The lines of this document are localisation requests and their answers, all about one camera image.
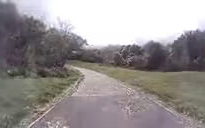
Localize grey gravel path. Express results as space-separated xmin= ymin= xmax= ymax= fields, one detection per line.
xmin=26 ymin=65 xmax=204 ymax=128

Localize grass verge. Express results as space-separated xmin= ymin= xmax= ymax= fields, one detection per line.
xmin=0 ymin=65 xmax=85 ymax=128

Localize grass field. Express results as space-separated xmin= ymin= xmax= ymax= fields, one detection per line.
xmin=67 ymin=59 xmax=205 ymax=127

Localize row of trees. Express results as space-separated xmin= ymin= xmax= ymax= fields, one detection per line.
xmin=68 ymin=28 xmax=205 ymax=73

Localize dense trees and bushes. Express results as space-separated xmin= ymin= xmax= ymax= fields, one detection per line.
xmin=0 ymin=0 xmax=89 ymax=78

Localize path edging kerb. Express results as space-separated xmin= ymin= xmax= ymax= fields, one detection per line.
xmin=26 ymin=75 xmax=86 ymax=128

